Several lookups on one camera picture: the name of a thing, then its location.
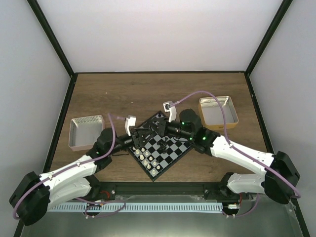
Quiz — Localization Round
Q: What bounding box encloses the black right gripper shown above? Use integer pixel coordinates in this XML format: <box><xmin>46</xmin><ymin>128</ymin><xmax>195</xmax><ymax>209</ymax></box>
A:
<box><xmin>148</xmin><ymin>117</ymin><xmax>194</xmax><ymax>140</ymax></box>

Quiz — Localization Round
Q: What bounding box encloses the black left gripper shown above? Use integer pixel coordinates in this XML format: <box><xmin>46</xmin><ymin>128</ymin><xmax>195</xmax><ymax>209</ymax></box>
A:
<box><xmin>109</xmin><ymin>128</ymin><xmax>156</xmax><ymax>156</ymax></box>

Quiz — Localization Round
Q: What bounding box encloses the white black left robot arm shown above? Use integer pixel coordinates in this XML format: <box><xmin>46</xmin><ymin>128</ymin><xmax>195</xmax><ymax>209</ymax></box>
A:
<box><xmin>9</xmin><ymin>128</ymin><xmax>154</xmax><ymax>226</ymax></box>

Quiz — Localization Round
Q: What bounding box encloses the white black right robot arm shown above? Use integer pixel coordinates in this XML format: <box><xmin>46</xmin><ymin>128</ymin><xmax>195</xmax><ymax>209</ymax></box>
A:
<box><xmin>150</xmin><ymin>109</ymin><xmax>300</xmax><ymax>204</ymax></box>

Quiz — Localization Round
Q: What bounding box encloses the pile of black chess pieces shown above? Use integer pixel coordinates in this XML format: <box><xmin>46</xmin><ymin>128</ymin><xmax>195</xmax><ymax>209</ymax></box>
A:
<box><xmin>157</xmin><ymin>139</ymin><xmax>167</xmax><ymax>154</ymax></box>

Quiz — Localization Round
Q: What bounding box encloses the black white chess board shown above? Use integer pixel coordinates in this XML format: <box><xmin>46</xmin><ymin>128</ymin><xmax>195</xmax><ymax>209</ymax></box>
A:
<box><xmin>127</xmin><ymin>111</ymin><xmax>196</xmax><ymax>182</ymax></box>

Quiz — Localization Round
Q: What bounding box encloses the gold metal tin box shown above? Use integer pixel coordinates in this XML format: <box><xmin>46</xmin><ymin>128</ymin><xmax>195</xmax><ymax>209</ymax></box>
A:
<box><xmin>198</xmin><ymin>96</ymin><xmax>239</xmax><ymax>130</ymax></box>

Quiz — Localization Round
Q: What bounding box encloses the silver pink tin lid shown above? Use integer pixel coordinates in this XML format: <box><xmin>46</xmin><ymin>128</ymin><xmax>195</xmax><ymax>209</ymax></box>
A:
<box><xmin>68</xmin><ymin>115</ymin><xmax>104</xmax><ymax>152</ymax></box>

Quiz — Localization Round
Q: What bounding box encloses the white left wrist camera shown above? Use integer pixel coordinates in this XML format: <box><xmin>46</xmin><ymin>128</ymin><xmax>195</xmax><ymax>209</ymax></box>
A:
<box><xmin>124</xmin><ymin>115</ymin><xmax>136</xmax><ymax>136</ymax></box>

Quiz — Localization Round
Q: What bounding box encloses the black aluminium frame rail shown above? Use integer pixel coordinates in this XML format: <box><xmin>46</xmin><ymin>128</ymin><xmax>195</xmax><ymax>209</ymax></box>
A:
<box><xmin>29</xmin><ymin>181</ymin><xmax>293</xmax><ymax>198</ymax></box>

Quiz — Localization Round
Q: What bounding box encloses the light blue cable duct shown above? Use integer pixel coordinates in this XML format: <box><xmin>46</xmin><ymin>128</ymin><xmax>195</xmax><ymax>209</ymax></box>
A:
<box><xmin>51</xmin><ymin>202</ymin><xmax>223</xmax><ymax>214</ymax></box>

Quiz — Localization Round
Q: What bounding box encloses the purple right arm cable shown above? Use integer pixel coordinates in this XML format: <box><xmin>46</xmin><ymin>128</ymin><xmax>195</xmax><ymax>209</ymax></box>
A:
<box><xmin>170</xmin><ymin>91</ymin><xmax>302</xmax><ymax>218</ymax></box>

